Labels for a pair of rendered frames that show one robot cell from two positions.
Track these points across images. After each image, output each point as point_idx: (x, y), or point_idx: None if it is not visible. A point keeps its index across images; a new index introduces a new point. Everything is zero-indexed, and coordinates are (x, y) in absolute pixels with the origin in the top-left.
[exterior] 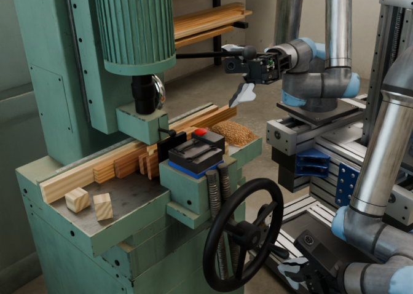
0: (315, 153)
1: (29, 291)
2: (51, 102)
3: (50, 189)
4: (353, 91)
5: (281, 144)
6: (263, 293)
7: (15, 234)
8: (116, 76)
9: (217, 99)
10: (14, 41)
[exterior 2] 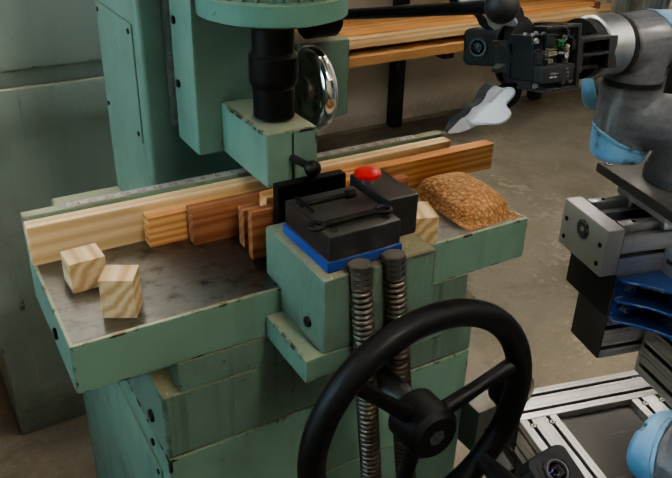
0: (661, 283)
1: (86, 428)
2: (118, 79)
3: (41, 237)
4: None
5: (587, 249)
6: None
7: None
8: (230, 36)
9: (514, 160)
10: None
